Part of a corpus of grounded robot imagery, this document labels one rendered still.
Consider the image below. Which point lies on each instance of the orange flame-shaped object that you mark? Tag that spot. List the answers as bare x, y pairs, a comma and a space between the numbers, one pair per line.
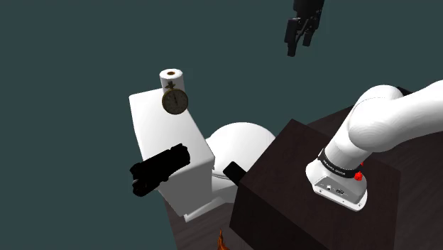
221, 243

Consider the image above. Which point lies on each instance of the dark brown robot stand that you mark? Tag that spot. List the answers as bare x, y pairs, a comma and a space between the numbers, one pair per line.
277, 187

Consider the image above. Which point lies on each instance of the brass pocket watch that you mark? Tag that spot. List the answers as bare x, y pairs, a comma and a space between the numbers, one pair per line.
175, 101

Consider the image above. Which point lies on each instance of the black flashlight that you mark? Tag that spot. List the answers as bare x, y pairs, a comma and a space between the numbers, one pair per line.
159, 168

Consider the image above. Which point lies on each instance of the white toilet paper roll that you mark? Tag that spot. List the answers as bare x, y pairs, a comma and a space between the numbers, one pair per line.
173, 79

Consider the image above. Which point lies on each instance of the black phone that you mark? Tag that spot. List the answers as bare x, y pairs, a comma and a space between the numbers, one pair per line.
234, 172

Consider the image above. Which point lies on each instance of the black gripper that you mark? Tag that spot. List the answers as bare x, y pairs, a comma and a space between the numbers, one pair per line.
307, 7

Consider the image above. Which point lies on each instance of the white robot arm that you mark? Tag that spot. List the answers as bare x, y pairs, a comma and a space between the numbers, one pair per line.
380, 124

